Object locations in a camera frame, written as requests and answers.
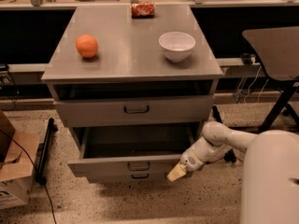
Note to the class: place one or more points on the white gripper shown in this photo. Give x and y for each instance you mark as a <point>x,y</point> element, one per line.
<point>190,159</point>

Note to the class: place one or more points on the grey drawer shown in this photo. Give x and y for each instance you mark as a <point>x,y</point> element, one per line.
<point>127,178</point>
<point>132,111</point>
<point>136,149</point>

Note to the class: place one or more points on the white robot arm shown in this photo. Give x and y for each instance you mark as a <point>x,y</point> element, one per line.
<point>270,189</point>

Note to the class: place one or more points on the grey bottom drawer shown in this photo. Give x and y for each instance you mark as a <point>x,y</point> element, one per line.
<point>127,178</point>

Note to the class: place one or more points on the grey top drawer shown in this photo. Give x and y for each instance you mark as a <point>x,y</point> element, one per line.
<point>132,111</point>

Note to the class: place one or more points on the grey drawer cabinet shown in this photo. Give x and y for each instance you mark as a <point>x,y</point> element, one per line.
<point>129,62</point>

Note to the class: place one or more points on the white bowl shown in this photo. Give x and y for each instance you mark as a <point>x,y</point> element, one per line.
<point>176,46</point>

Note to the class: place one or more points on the black power adapter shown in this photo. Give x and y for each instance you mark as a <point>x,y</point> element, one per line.
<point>247,58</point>

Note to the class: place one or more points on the black stand leg left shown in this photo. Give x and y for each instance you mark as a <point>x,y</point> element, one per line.
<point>43,152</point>

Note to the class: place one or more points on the orange fruit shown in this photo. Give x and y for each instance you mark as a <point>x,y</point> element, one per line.
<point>86,46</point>

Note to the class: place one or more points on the dark side table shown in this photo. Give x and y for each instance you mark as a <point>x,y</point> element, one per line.
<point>278,50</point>

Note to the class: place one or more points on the cardboard box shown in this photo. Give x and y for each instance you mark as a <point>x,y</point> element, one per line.
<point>17,151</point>

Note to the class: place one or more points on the red snack bag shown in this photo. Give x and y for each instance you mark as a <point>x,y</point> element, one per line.
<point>142,10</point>

